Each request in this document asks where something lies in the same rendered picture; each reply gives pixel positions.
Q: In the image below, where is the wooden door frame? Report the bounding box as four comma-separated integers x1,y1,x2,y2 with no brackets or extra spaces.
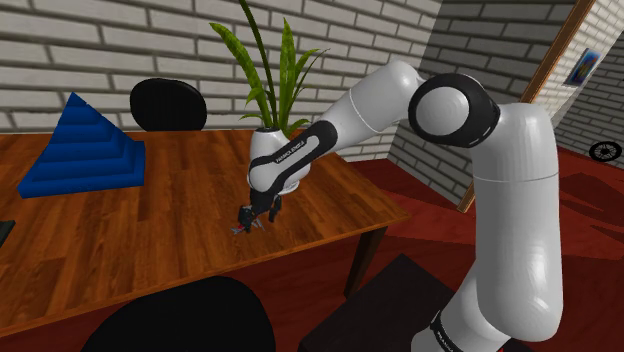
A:
457,0,597,214

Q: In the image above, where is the small grey and red tool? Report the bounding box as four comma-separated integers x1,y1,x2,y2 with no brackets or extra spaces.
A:
230,217,267,237

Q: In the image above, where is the blue stepped pyramid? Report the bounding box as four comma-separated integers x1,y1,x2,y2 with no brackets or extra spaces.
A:
16,91,147,200

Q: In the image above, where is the colourful wall picture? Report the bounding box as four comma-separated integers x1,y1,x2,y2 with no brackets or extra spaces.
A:
563,47,603,88

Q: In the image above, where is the black round-backed chair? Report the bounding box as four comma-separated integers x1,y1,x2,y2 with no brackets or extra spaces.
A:
128,77,209,133
79,275,278,352

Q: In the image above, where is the dark robot stand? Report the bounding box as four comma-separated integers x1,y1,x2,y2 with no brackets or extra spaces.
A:
297,252,537,352

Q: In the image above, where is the green plant in white vase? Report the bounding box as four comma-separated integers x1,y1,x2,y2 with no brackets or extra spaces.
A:
209,0,331,192

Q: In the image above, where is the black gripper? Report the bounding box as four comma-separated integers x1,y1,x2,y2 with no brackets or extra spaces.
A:
237,187,283,233

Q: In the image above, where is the black wheel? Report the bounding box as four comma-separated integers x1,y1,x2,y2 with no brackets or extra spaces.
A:
588,140,624,163

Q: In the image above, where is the wooden table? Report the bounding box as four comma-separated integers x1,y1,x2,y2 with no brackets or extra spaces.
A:
0,128,412,340

